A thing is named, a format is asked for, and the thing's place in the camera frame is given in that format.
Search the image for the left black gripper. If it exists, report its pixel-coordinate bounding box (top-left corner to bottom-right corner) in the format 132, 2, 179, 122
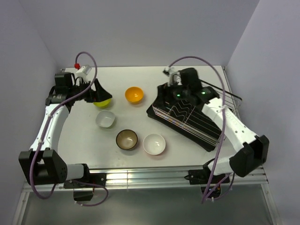
69, 78, 112, 103

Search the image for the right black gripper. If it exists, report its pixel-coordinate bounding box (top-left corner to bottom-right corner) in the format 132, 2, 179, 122
152, 79, 190, 110

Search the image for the brown patterned bowl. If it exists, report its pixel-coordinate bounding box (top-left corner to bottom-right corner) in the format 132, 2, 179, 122
116, 129, 138, 150

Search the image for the white bowl orange outside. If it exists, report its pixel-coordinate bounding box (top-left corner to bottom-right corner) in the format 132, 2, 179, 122
142, 134, 166, 156

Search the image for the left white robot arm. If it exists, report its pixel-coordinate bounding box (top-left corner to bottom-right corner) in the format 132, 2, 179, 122
19, 72, 112, 187

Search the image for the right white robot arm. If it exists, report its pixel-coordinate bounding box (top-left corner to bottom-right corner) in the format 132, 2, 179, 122
150, 67, 270, 183

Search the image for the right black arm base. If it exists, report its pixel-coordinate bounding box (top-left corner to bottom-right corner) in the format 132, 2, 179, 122
184, 169, 230, 199

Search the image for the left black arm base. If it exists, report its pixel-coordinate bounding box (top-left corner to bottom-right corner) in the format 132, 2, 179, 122
63, 172, 109, 207

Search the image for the green round bowl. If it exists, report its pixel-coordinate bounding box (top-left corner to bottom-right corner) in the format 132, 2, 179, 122
93, 98, 112, 108

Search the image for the white square bowl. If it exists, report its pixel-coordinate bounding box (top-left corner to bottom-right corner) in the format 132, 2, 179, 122
95, 110, 116, 128

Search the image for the orange round bowl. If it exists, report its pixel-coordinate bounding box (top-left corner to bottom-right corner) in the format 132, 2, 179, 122
125, 87, 144, 104

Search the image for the metal wire dish rack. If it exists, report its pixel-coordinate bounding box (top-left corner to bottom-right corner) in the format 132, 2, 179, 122
151, 78, 243, 147

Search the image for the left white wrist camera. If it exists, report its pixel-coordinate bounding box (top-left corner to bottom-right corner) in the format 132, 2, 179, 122
75, 65, 91, 80

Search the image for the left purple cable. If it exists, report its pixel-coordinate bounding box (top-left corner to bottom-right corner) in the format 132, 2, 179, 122
29, 51, 109, 207

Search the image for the aluminium frame rail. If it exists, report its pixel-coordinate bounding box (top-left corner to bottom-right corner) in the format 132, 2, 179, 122
36, 166, 269, 194

